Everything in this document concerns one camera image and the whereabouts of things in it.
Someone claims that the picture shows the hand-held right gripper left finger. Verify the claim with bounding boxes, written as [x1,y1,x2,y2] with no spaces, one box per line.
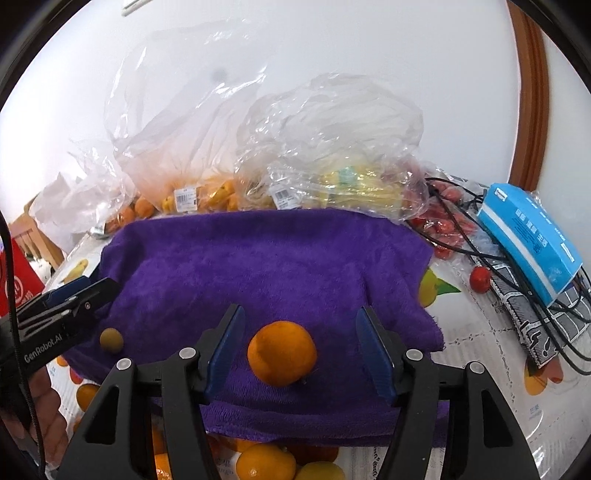
[60,304,246,480]

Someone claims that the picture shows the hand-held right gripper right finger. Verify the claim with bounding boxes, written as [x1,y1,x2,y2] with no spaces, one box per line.
[355,305,541,480]

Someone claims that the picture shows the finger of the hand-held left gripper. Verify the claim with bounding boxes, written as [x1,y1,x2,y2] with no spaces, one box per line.
[18,275,93,319]
[28,277,124,324]

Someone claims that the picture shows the large orange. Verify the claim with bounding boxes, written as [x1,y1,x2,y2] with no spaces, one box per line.
[247,320,318,387]

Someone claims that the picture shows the purple towel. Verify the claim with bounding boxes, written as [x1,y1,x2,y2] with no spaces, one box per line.
[60,208,451,448]

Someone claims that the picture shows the person's left hand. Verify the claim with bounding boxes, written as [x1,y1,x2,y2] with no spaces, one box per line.
[0,364,71,468]

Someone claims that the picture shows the small green-yellow fruit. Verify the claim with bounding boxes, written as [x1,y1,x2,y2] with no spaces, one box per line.
[100,328,124,354]

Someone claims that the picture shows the red box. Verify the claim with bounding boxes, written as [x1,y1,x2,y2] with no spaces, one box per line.
[0,237,47,324]

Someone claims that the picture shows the wooden chair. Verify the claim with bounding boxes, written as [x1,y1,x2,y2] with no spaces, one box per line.
[9,194,65,271]

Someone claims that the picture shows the white plastic bag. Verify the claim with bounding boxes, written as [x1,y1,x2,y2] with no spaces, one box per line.
[30,172,93,252]

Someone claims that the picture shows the small clear plastic bag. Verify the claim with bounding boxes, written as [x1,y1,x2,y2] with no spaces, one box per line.
[69,138,139,241]

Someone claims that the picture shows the fruit print tablecloth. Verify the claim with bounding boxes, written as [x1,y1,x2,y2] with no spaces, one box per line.
[44,217,591,480]

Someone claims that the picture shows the red cherry tomato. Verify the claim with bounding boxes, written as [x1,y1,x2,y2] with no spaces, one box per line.
[468,267,493,293]

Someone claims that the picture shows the bag of red tomatoes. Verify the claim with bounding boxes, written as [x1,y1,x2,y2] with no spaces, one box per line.
[406,157,490,260]

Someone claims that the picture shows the pile of bagged oranges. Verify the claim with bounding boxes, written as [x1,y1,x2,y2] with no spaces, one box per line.
[106,171,245,236]

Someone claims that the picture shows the black and white patterned pouch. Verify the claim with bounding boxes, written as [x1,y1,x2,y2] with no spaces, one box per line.
[480,256,591,370]

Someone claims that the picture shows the bagged yellow fruit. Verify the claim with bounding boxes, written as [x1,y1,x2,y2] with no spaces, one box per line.
[314,161,402,208]

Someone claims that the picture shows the tall clear plastic bag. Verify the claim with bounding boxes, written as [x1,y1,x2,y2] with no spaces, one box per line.
[104,18,269,217]

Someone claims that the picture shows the blue tissue box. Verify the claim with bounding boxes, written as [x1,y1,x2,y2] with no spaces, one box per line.
[475,182,585,308]

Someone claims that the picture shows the crumpled clear plastic bag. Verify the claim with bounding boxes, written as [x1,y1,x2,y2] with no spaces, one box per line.
[235,71,432,223]

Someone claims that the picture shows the black cables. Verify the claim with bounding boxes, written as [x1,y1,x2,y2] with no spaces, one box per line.
[424,175,591,376]

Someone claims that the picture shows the brown wooden door frame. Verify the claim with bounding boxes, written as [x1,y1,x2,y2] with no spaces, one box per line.
[505,0,550,192]

